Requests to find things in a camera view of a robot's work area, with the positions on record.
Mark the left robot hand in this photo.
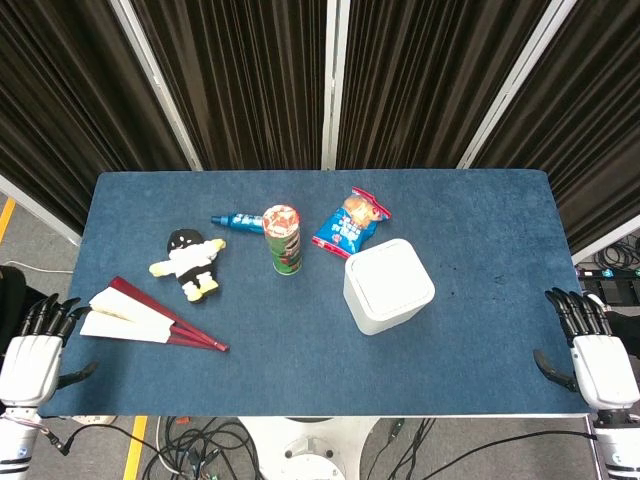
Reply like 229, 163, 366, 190
0, 293, 100, 407

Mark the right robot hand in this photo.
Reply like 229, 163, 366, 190
532, 286, 640, 407

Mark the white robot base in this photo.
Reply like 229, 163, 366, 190
239, 416, 379, 480

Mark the white square box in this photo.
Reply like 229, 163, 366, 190
342, 238, 436, 337

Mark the green chips can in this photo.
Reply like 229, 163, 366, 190
262, 203, 304, 276

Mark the black power strip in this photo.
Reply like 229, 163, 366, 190
574, 267, 640, 306

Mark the red white folding fan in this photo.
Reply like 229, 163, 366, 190
79, 276, 231, 353

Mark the black white plush doll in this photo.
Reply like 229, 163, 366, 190
148, 227, 227, 304

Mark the blue tube bottle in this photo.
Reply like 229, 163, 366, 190
210, 211, 266, 235

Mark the blue snack bag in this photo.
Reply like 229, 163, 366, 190
311, 186, 393, 259

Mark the blue table mat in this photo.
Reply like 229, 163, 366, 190
37, 170, 593, 418

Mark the dark folding screen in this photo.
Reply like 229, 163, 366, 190
0, 0, 640, 256

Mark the black cable bundle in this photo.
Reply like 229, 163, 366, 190
142, 417, 264, 480

